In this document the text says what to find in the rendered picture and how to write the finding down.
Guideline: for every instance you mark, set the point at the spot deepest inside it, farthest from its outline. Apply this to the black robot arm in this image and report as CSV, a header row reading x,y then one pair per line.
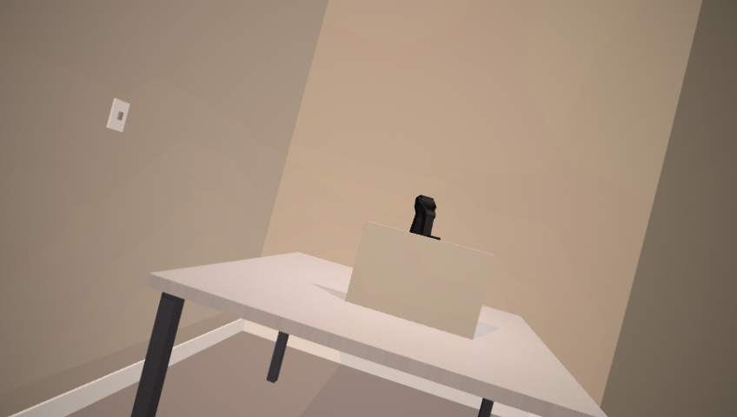
x,y
424,216

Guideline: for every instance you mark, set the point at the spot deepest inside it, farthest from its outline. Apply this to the tan rectangular board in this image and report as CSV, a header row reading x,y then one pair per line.
x,y
420,279

